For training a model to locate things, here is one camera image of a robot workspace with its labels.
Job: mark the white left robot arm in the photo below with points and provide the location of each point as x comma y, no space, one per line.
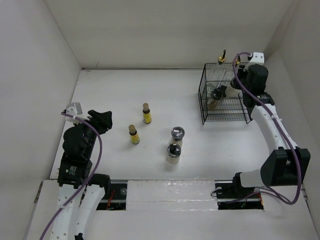
80,188

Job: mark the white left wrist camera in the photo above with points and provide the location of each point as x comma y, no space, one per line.
73,109

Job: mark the glass bottle gold pourer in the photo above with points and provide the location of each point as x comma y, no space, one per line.
220,72

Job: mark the brown spice jar black lid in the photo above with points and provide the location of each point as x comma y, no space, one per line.
216,96

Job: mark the glass bottle dark contents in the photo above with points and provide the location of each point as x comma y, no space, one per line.
223,89

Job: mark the spice jar foil lid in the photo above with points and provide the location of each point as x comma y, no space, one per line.
177,134

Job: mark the yellow label bottle far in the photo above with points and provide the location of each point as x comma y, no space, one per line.
147,119

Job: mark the black wire basket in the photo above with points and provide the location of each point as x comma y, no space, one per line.
229,109

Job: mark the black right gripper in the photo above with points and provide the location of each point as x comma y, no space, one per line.
246,71

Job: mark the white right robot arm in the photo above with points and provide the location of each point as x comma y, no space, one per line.
287,162

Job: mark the yellow label bottle near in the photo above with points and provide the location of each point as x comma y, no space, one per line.
134,137

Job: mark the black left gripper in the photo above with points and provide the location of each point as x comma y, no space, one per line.
103,119

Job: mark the metal base rail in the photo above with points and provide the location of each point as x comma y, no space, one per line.
175,195

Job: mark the white spice jar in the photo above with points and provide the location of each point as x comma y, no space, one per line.
233,89
173,153

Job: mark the yellow label bottle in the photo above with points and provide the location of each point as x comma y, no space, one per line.
147,119
134,137

